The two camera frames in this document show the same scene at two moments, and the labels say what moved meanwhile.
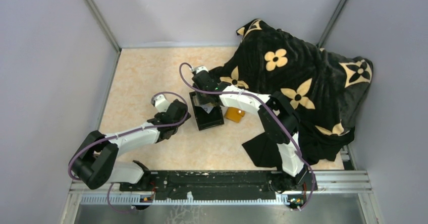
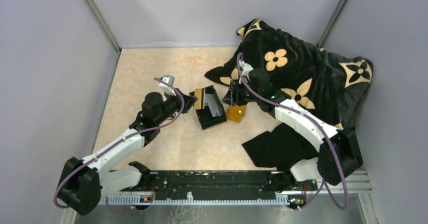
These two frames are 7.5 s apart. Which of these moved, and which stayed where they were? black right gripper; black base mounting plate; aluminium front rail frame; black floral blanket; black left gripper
Moved: black right gripper; black left gripper
Stayed: black base mounting plate; aluminium front rail frame; black floral blanket
